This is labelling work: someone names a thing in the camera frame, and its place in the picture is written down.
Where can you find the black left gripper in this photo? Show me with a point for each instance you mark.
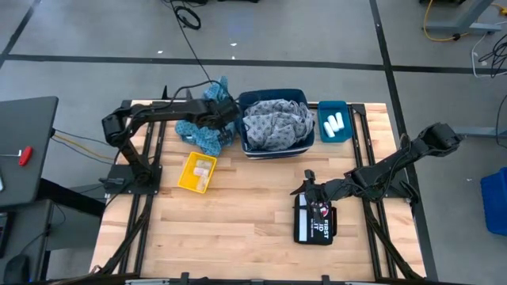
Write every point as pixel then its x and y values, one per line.
pixel 226 112

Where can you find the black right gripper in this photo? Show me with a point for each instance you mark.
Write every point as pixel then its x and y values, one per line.
pixel 328 190

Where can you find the blue patterned hospital gown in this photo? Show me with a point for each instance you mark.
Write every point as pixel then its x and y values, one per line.
pixel 202 136

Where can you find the clear plastic pill bottle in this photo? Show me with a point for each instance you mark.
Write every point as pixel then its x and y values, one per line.
pixel 204 163

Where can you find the small clear vial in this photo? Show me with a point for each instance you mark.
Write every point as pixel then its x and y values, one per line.
pixel 202 183

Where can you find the grey patterned cloth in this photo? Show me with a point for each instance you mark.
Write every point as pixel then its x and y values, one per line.
pixel 277 122

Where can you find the navy fabric storage bin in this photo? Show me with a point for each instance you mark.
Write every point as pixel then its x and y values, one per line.
pixel 277 151

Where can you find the yellow plastic basket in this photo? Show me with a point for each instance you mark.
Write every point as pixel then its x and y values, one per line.
pixel 186 180

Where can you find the white gauze roll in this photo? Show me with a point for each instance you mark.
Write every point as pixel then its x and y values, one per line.
pixel 328 130
pixel 333 123
pixel 340 120

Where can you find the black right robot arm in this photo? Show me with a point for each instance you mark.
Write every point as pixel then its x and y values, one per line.
pixel 396 158

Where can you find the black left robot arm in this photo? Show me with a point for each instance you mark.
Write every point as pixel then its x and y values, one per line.
pixel 166 111

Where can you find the blue plastic bin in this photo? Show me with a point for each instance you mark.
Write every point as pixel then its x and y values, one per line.
pixel 496 202

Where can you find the black first aid kit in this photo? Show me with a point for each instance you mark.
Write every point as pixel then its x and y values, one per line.
pixel 317 233

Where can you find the small teal plastic tray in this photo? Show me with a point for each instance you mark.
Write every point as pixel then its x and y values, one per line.
pixel 322 109

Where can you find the grey desk foot bar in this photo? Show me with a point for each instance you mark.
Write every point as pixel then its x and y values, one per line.
pixel 483 131

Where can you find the grey side desk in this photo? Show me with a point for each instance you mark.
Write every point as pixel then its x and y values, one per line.
pixel 24 130

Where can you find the grey desk leg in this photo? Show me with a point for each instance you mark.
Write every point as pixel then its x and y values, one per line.
pixel 467 20

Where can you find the black computer mouse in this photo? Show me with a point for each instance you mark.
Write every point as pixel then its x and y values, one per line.
pixel 16 270

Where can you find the black aluminium table frame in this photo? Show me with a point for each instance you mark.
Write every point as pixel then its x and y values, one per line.
pixel 358 158

